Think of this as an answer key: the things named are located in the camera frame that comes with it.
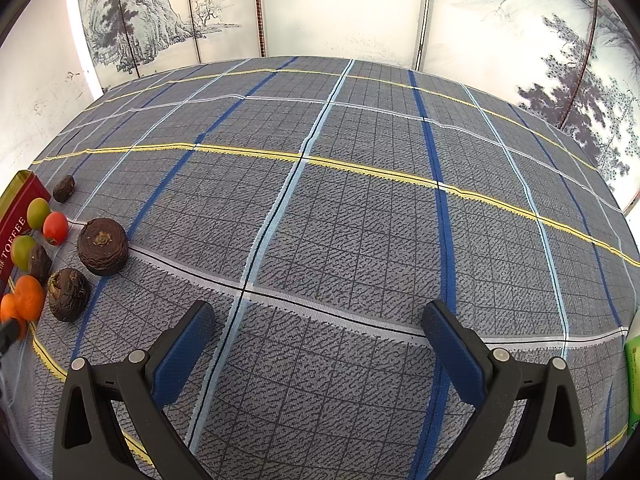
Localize red gold toffee tin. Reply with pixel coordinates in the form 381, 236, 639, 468
0, 170, 51, 288

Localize painted folding screen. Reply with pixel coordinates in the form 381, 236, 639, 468
75, 0, 639, 205

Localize green packet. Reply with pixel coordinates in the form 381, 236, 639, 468
624, 311, 640, 434

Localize dark brown wrinkled fruit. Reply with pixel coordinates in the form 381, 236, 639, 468
27, 244, 52, 288

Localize small dark brown fruit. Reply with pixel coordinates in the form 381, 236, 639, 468
52, 174, 75, 204

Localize large dark brown fruit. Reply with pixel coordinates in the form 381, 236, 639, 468
77, 218, 128, 276

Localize dark brown round fruit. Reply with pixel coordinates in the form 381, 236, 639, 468
47, 268, 91, 323

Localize grey plaid tablecloth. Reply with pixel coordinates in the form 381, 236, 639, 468
1, 58, 639, 479

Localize orange tangerine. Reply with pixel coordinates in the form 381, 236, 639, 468
14, 275, 44, 322
1, 292, 27, 340

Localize yellow green round fruit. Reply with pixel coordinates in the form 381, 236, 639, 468
11, 235, 37, 272

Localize red tomato fruit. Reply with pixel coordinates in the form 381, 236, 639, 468
42, 211, 68, 246

